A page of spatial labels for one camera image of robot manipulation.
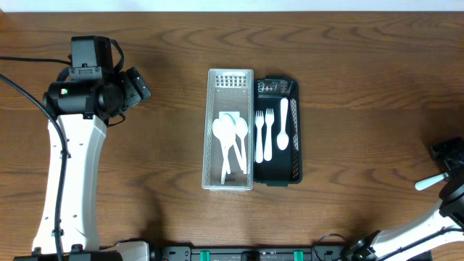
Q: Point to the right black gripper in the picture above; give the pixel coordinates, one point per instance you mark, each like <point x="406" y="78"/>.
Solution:
<point x="446" y="153"/>

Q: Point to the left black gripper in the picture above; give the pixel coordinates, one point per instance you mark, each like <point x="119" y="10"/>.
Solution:
<point x="137" y="84"/>

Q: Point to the white plastic fork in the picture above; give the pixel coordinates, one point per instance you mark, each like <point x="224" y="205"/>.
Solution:
<point x="430" y="181"/>
<point x="282" y="137"/>
<point x="269" y="120"/>
<point x="259" y="122"/>

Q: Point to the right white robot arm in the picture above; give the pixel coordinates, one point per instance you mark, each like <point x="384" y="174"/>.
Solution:
<point x="441" y="225"/>

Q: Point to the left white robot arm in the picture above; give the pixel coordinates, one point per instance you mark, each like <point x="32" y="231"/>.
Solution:
<point x="79" y="105"/>

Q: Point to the clear plastic basket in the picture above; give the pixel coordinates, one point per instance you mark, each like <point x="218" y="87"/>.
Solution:
<point x="228" y="90"/>

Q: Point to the dark green plastic basket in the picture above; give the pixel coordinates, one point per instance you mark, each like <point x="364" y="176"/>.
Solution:
<point x="285" y="168"/>

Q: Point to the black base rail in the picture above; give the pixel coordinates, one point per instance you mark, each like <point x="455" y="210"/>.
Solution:
<point x="321" y="250"/>

